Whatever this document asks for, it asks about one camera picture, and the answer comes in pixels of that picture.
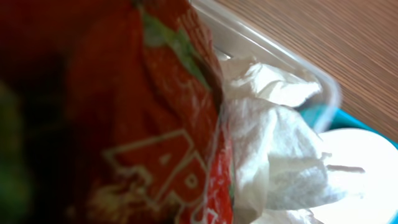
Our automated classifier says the clear plastic waste bin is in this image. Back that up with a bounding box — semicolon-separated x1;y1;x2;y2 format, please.
191;0;341;133

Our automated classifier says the white napkin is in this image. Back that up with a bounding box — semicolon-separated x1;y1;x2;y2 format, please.
217;55;366;224

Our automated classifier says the teal serving tray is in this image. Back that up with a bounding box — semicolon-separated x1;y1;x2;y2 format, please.
300;105;398;224

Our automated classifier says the red snack wrapper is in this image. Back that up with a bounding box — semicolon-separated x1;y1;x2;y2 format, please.
1;0;233;223

